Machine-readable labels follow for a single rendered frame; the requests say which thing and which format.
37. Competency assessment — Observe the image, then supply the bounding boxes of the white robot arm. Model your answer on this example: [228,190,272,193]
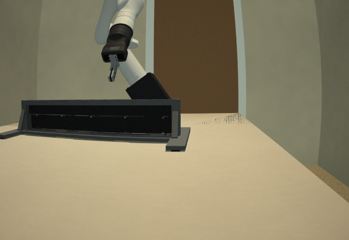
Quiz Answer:
[94,0,147,86]

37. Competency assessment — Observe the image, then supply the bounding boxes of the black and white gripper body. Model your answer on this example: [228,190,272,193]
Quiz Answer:
[101,16,139,62]

